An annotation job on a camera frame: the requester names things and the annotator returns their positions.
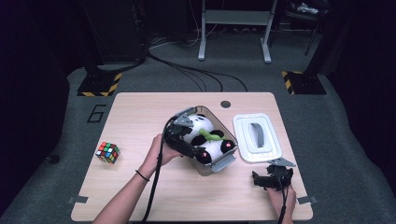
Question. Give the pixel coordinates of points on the grey tape strip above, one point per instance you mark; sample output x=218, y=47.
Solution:
x=77, y=199
x=308, y=200

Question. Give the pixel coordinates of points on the colourful puzzle cube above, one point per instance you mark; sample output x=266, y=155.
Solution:
x=108, y=152

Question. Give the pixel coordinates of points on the dark cabinet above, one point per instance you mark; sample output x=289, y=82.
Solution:
x=118, y=28

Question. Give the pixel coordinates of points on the person's left hand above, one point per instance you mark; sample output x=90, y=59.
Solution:
x=158, y=154

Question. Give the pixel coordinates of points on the black yellow striped base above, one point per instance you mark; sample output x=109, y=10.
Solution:
x=303, y=82
x=99, y=84

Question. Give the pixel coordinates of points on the small black round object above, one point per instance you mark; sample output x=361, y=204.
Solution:
x=53, y=159

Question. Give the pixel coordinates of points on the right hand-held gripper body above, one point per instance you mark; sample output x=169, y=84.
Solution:
x=278, y=175

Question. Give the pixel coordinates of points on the grey metal stand frame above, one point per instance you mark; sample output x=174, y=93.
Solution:
x=236, y=17

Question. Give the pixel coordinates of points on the panda plush toy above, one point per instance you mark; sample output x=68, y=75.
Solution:
x=208, y=140

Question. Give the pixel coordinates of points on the clear plastic storage box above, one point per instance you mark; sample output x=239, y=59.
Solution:
x=218, y=166

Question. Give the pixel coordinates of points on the dark chair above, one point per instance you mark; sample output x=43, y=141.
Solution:
x=306, y=15

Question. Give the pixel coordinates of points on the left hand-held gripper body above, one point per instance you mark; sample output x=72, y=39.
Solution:
x=177, y=137

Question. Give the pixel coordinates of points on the person's right hand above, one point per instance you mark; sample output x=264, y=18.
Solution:
x=285, y=202

